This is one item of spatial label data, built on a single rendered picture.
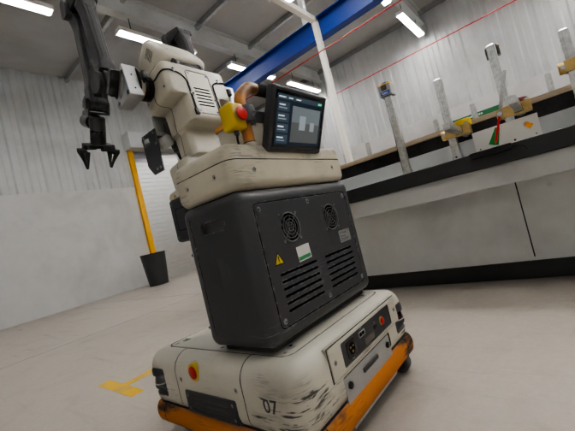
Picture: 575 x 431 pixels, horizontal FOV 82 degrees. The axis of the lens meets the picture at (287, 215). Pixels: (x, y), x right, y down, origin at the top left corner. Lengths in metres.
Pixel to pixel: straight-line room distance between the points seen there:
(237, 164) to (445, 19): 9.30
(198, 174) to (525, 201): 1.68
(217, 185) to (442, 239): 1.61
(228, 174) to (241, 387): 0.52
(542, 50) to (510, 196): 7.39
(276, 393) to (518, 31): 9.16
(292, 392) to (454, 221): 1.58
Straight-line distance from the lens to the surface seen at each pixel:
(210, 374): 0.99
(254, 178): 0.84
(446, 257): 2.20
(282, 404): 0.82
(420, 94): 9.63
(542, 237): 2.11
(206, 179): 0.87
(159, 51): 1.40
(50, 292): 8.01
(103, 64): 1.46
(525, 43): 9.40
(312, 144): 1.06
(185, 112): 1.28
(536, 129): 1.86
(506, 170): 1.88
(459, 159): 1.87
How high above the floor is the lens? 0.58
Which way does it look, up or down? 2 degrees up
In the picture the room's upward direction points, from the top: 14 degrees counter-clockwise
